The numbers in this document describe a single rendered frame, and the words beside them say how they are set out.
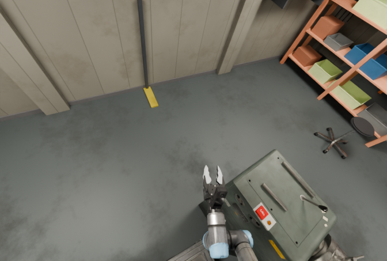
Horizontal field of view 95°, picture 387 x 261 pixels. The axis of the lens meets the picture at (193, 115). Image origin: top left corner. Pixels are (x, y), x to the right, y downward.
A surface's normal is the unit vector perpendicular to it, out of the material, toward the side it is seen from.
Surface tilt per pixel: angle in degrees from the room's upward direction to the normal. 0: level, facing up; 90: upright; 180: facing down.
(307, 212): 0
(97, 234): 0
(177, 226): 0
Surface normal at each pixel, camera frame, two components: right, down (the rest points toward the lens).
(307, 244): 0.16, -0.54
